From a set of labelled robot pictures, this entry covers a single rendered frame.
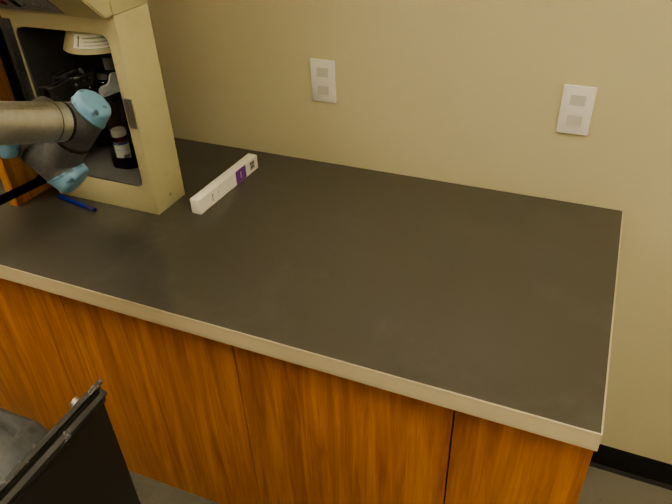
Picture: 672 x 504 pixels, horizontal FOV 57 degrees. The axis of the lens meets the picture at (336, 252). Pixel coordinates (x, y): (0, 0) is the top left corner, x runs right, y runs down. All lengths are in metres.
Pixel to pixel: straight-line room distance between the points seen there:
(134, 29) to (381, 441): 0.99
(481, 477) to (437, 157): 0.81
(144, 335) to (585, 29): 1.15
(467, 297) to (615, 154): 0.54
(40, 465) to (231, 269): 0.73
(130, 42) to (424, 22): 0.66
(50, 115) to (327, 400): 0.73
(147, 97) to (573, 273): 1.00
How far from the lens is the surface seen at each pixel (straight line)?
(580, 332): 1.22
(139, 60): 1.47
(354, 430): 1.28
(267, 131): 1.83
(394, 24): 1.57
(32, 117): 1.22
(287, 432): 1.38
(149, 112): 1.50
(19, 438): 0.78
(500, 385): 1.08
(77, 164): 1.37
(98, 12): 1.38
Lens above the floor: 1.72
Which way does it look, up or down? 35 degrees down
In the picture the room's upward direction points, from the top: 2 degrees counter-clockwise
